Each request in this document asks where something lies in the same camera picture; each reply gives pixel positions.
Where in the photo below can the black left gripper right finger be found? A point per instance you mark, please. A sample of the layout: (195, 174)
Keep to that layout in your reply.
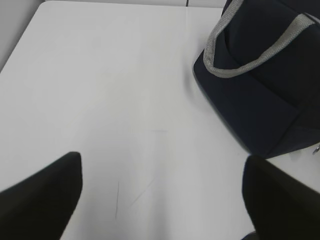
(279, 206)

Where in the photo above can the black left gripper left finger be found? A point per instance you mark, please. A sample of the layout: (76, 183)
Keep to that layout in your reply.
(41, 206)

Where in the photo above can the navy and white lunch bag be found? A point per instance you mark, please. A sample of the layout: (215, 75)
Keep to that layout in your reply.
(260, 69)

